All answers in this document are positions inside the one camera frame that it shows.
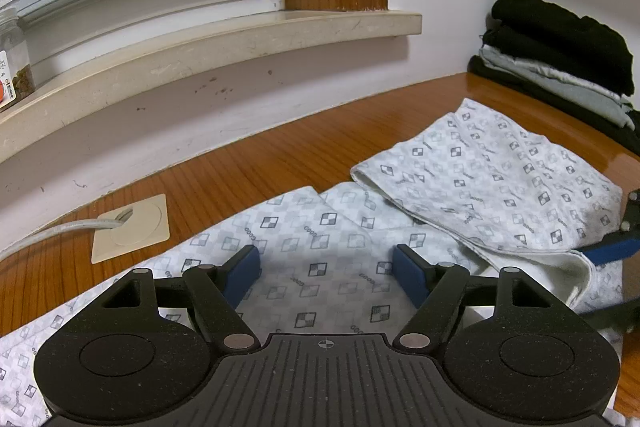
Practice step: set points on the grey folded garment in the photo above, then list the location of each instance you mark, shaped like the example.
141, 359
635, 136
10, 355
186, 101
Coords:
575, 92

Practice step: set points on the white checker-print garment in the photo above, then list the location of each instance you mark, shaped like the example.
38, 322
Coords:
320, 227

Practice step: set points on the beige windowsill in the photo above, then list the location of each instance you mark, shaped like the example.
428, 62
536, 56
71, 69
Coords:
200, 47

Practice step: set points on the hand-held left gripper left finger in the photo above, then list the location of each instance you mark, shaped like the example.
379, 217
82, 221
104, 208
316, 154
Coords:
245, 272

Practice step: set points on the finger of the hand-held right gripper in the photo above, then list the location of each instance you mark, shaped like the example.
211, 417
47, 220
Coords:
617, 252
620, 317

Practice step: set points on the clear jar with orange label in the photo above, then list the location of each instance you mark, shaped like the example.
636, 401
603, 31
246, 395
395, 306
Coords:
17, 57

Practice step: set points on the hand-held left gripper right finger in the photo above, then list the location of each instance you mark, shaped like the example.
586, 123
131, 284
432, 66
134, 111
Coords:
410, 274

